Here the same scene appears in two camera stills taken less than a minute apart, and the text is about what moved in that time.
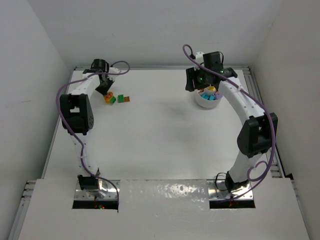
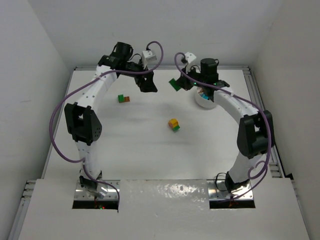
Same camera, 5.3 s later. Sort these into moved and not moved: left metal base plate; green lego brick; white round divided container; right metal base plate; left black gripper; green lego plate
Moved: left black gripper; green lego plate
Not moved: left metal base plate; green lego brick; white round divided container; right metal base plate
